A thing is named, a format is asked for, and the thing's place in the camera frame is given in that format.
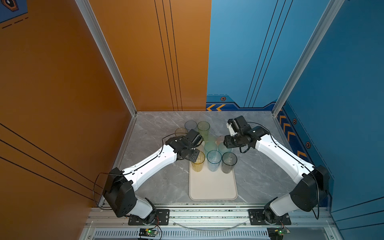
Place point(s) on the tall blue glass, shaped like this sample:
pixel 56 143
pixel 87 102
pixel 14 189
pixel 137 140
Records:
pixel 214 158
pixel 191 125

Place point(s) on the tall blue glass rear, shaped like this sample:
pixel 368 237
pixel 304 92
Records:
pixel 191 125

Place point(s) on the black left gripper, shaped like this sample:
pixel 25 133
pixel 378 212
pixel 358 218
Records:
pixel 194 158

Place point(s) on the right circuit board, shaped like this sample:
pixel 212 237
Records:
pixel 278 234

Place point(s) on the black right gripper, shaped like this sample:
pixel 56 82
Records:
pixel 227 142

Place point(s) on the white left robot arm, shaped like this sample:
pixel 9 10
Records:
pixel 120 186

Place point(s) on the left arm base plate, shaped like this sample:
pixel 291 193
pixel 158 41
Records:
pixel 157 217

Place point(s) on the left circuit board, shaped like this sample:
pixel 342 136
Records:
pixel 148 234

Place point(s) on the tall green glass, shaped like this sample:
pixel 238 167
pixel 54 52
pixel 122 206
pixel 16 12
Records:
pixel 204 129

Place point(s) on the tall yellow glass rear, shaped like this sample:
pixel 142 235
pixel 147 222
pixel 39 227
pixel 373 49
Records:
pixel 181 132

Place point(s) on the teal glass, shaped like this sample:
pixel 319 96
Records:
pixel 210 146
pixel 223 149

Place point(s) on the circuit board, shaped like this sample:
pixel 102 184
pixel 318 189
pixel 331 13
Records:
pixel 148 234
pixel 278 234

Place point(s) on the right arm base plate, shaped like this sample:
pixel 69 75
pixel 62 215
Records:
pixel 255 216

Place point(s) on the tall blue glass front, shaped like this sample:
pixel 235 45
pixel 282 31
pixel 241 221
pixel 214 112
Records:
pixel 214 158

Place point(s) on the cream plastic tray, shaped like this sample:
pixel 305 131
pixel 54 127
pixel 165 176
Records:
pixel 211 186

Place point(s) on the small green glass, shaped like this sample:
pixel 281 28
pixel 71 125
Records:
pixel 211 138

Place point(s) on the tall dark grey glass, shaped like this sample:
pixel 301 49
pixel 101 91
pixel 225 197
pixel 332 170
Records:
pixel 229 160

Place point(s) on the aluminium corner post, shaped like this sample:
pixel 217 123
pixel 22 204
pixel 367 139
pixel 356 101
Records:
pixel 99 38
pixel 318 34

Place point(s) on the aluminium corner post right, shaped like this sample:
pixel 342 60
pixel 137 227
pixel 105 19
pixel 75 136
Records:
pixel 318 34

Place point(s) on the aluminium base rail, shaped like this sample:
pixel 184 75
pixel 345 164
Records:
pixel 211 222

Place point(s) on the aluminium corner post left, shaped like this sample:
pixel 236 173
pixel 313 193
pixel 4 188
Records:
pixel 99 38

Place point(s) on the tall yellow glass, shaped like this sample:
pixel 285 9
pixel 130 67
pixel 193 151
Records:
pixel 198 165
pixel 181 132

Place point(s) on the tall yellow glass front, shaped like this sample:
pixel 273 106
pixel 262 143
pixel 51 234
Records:
pixel 198 165

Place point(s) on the teal glass front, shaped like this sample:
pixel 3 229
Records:
pixel 210 146

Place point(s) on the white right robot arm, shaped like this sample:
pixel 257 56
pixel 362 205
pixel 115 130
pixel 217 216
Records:
pixel 312 183

